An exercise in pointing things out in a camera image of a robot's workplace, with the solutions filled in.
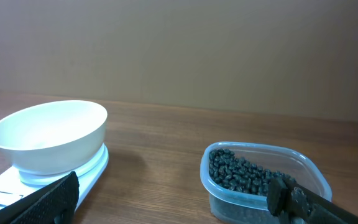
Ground black beans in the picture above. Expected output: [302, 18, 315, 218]
[208, 148, 296, 196]

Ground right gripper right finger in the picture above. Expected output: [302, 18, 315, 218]
[267, 177, 358, 224]

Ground white round bowl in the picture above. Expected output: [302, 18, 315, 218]
[0, 100, 108, 175]

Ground clear plastic container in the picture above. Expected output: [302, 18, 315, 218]
[200, 142, 332, 223]

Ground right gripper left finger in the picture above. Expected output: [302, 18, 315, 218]
[0, 171, 80, 224]

